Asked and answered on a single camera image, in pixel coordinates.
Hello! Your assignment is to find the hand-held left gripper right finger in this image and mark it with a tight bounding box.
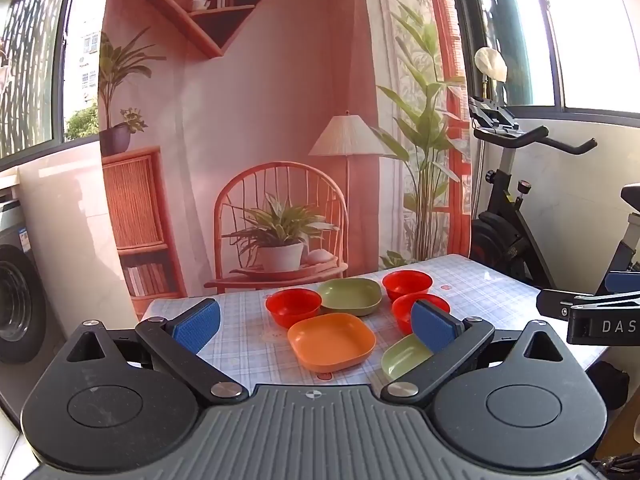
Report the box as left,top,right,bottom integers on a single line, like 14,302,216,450
381,299,568,409

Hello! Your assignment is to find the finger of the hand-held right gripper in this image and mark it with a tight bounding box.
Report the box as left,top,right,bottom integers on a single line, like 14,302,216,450
595,271,640,307
536,288,640,347

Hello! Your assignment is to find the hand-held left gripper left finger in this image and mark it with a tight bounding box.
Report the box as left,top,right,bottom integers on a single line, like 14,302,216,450
65,297,250,409

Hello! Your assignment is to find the red plastic bowl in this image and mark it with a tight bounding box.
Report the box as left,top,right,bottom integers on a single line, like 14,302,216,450
265,288,322,329
382,270,434,304
391,293,452,336

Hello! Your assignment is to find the green square plate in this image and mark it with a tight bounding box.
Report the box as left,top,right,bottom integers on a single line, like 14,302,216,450
381,332,435,382
317,277,383,317

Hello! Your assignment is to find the plaid printed tablecloth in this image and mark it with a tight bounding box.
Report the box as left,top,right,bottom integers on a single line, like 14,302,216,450
142,254,608,397

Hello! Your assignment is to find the orange square plate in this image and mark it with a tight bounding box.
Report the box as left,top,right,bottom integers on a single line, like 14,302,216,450
287,312,377,373

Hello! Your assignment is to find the black exercise bike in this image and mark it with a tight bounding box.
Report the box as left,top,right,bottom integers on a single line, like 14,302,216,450
467,100,640,301

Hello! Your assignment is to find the grey washing machine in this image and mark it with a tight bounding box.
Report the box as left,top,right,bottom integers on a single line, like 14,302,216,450
0,200,51,366

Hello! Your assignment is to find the printed backdrop cloth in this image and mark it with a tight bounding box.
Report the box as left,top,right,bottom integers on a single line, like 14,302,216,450
99,0,473,311

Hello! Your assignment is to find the white cloth bundle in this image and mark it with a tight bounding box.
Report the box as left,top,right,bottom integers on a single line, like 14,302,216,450
474,46,509,81

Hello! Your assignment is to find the metal window grille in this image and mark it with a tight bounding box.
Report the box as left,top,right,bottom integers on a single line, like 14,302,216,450
0,0,68,157

